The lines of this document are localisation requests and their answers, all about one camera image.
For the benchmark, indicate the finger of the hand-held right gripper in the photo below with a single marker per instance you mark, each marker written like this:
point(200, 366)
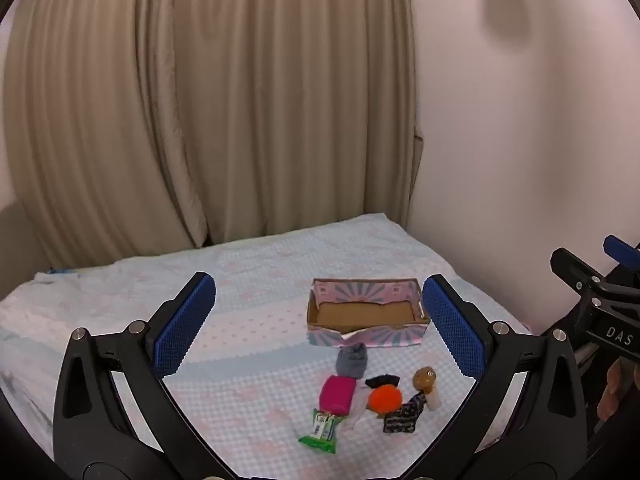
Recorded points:
point(621, 247)
point(572, 265)

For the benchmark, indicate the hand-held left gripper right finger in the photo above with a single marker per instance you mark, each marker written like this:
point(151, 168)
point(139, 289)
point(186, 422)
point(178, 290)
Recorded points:
point(455, 330)

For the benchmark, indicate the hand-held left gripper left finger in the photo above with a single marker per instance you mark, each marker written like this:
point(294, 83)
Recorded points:
point(184, 330)

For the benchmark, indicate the brown plush toy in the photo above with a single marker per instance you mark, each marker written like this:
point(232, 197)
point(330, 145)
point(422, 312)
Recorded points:
point(425, 379)

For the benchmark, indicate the pink printed cardboard box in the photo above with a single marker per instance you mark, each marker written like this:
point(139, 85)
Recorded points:
point(367, 312)

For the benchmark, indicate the orange plush ball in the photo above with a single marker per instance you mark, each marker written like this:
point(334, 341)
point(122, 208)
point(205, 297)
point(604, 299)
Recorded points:
point(385, 400)

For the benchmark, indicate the dark patterned cloth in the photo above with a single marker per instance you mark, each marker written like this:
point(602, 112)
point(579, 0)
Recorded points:
point(402, 417)

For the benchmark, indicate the white cloth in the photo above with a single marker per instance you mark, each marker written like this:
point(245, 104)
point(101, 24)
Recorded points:
point(357, 410)

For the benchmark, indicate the green tissue packet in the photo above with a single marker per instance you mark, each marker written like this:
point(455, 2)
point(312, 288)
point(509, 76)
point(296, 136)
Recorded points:
point(320, 432)

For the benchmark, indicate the black soft item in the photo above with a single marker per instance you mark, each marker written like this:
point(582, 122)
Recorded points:
point(382, 381)

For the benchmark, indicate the person's right hand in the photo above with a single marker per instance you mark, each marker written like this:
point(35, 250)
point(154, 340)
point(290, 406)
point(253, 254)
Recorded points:
point(616, 390)

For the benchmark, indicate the light checked printed blanket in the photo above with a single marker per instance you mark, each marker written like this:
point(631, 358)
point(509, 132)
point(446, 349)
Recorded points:
point(260, 360)

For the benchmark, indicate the grey sock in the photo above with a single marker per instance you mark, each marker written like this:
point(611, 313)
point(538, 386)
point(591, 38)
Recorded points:
point(351, 362)

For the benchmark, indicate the beige headboard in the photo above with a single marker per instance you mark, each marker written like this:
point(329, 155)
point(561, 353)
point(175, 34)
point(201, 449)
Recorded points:
point(22, 240)

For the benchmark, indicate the beige pleated curtain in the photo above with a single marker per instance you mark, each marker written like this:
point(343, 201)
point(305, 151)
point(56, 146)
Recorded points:
point(225, 110)

